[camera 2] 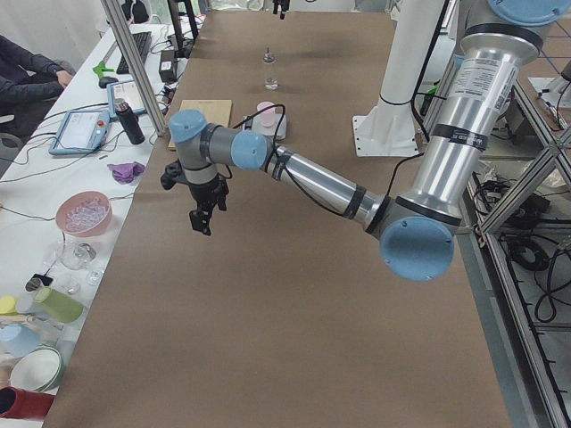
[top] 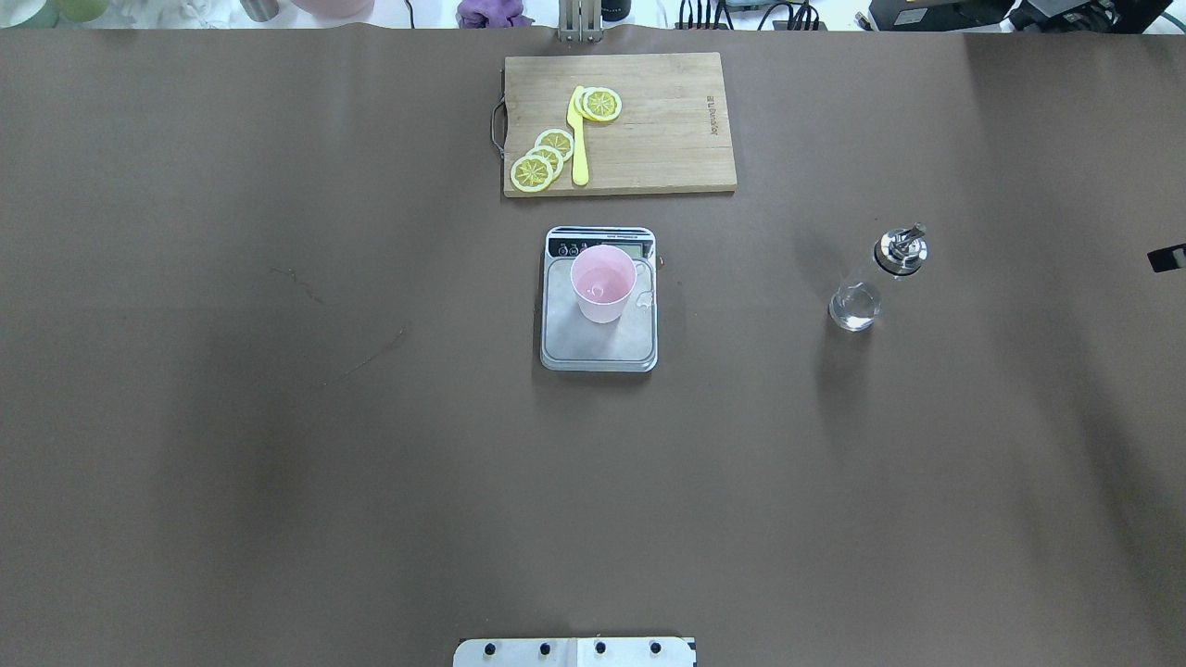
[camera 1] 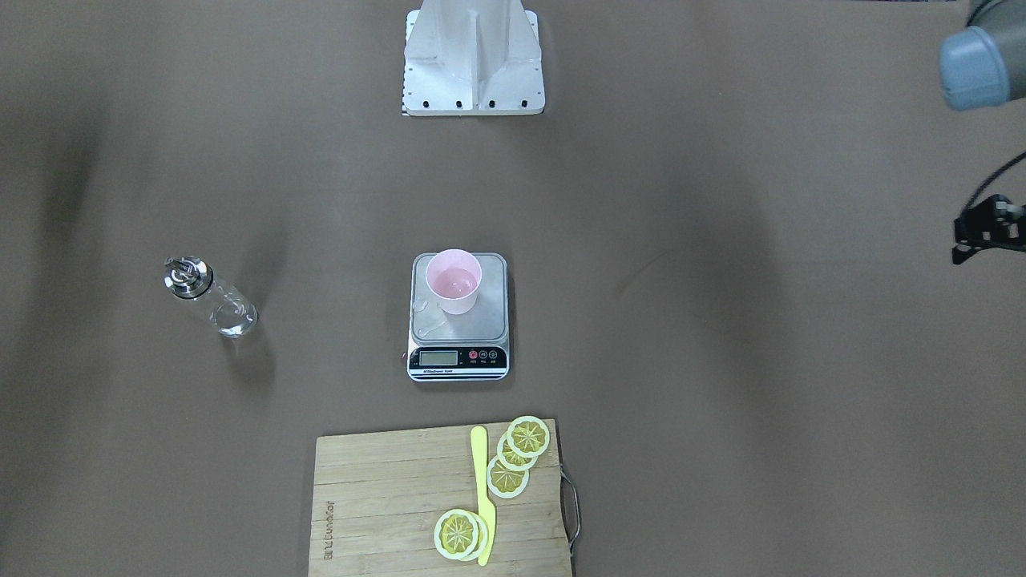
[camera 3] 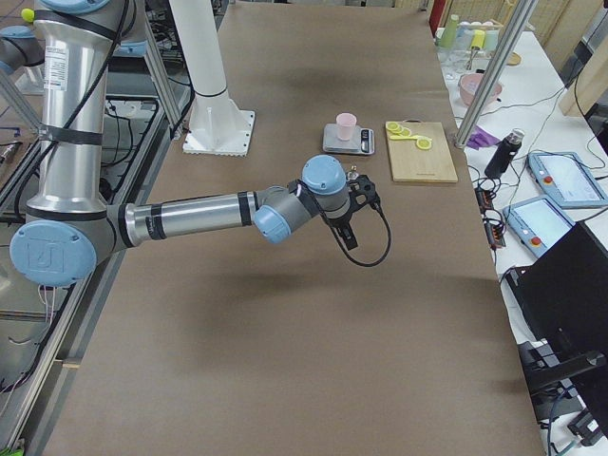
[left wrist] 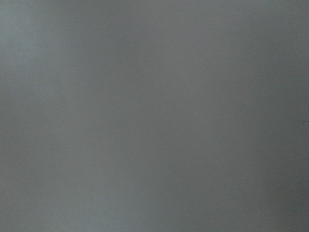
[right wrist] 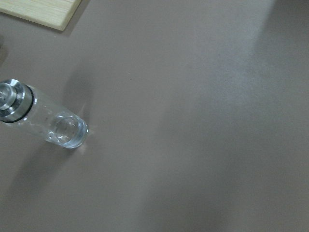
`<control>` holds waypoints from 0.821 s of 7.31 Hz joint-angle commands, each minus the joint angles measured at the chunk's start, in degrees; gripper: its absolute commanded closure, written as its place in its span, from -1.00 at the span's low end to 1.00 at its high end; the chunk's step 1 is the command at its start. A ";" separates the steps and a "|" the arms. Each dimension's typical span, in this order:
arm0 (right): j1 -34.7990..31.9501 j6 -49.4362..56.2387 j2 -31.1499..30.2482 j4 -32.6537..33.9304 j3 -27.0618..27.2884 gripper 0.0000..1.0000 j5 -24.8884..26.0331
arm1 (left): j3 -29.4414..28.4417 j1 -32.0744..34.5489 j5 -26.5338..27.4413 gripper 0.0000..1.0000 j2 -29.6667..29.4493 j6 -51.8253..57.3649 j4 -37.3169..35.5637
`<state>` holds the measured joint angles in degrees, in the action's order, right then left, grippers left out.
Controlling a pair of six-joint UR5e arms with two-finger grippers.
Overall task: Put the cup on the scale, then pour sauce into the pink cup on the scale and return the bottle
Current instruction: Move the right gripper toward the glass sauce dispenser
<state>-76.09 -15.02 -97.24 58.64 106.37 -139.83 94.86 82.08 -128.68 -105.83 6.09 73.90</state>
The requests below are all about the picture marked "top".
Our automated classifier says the glass sauce bottle steel spout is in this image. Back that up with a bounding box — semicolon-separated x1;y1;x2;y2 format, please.
827;223;927;331

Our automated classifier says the pink plastic cup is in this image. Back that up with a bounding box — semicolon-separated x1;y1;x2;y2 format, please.
569;244;637;324

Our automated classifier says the grey digital kitchen scale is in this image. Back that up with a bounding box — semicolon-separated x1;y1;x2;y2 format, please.
538;225;658;374

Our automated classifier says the wooden cutting board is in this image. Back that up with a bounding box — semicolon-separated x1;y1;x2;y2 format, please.
503;52;738;197

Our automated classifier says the lemon slice single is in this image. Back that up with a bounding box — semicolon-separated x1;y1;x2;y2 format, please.
578;87;623;122

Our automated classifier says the yellow plastic knife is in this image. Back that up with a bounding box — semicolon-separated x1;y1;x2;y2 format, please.
566;85;589;188

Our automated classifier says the black water bottle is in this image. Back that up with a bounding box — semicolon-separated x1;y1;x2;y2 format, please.
600;0;632;23

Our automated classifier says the lemon slice back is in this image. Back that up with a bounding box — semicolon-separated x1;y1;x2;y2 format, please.
535;128;574;161

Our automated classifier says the lemon slice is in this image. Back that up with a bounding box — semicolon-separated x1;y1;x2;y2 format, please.
509;155;554;193
527;146;566;179
535;128;574;161

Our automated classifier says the lemon slice middle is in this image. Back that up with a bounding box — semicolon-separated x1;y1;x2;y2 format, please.
527;146;566;179

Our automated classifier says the lemon slice front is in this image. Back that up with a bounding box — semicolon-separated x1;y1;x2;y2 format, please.
509;155;554;193

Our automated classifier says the purple cloth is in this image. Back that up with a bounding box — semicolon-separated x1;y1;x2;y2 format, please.
457;0;535;28

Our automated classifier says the pink bowl with ice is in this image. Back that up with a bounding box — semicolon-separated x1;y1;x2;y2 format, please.
292;0;374;19

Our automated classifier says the aluminium frame post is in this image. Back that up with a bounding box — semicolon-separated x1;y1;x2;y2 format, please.
557;0;604;44

